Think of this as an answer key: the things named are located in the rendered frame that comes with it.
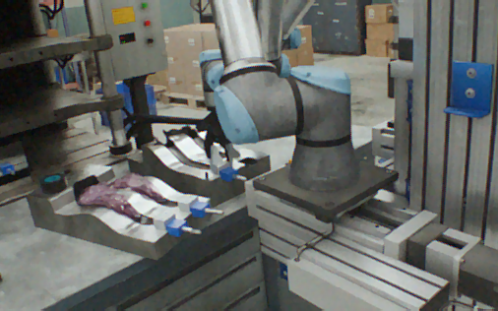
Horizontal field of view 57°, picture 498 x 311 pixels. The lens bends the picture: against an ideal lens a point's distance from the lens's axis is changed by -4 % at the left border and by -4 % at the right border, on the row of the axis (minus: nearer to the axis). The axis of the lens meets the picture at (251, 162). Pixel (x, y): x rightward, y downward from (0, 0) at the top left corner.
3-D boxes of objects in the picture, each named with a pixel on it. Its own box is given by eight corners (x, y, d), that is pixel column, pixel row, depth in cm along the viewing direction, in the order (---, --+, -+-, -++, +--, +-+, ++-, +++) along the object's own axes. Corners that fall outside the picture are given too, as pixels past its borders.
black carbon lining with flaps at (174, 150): (244, 161, 160) (241, 135, 156) (207, 178, 150) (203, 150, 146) (183, 143, 184) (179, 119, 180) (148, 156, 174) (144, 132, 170)
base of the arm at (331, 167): (375, 172, 100) (375, 127, 97) (328, 197, 92) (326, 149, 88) (322, 156, 111) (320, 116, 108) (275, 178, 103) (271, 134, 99)
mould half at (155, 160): (272, 178, 162) (269, 141, 157) (213, 208, 146) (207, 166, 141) (184, 151, 196) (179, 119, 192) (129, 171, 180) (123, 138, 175)
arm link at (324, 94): (363, 134, 94) (361, 66, 89) (299, 146, 91) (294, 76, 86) (338, 119, 104) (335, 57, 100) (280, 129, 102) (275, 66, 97)
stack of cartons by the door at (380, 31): (419, 55, 764) (420, 3, 733) (409, 59, 743) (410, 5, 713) (375, 52, 823) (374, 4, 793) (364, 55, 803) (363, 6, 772)
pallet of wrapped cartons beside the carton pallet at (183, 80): (274, 98, 589) (268, 21, 555) (228, 114, 536) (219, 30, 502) (207, 90, 669) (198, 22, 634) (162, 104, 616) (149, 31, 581)
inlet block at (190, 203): (228, 217, 133) (226, 200, 131) (218, 226, 129) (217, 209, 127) (190, 211, 139) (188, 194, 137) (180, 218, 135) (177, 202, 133)
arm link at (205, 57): (200, 54, 128) (195, 51, 136) (205, 94, 132) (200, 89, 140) (228, 50, 130) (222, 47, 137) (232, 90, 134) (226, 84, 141)
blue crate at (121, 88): (156, 103, 530) (154, 84, 522) (128, 113, 502) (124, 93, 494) (126, 100, 568) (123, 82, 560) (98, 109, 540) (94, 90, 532)
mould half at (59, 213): (213, 215, 141) (208, 181, 137) (156, 260, 121) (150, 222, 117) (94, 192, 165) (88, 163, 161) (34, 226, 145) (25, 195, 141)
